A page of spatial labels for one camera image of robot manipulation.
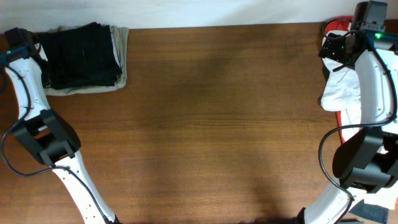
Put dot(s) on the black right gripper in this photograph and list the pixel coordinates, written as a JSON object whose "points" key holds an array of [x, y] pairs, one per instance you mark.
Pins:
{"points": [[331, 49]]}

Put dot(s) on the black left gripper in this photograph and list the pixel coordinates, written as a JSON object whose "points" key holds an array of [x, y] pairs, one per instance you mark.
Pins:
{"points": [[46, 80]]}

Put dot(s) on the black shorts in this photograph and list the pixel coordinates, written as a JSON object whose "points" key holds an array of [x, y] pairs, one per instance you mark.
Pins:
{"points": [[80, 57]]}

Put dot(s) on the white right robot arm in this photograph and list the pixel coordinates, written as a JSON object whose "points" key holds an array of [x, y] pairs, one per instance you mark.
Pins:
{"points": [[364, 166]]}

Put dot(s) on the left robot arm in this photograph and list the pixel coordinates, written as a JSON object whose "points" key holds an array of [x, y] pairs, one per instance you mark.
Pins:
{"points": [[43, 133]]}

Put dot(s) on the red garment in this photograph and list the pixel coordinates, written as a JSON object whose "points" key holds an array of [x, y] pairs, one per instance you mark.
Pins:
{"points": [[340, 27]]}

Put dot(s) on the white shirt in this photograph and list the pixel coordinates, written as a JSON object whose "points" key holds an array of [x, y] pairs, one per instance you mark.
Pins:
{"points": [[342, 95]]}

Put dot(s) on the folded khaki shorts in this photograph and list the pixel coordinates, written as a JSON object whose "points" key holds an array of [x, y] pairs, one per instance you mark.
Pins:
{"points": [[119, 38]]}

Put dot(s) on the dark grey garment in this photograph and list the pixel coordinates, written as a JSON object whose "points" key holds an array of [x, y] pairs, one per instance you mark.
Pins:
{"points": [[374, 213]]}

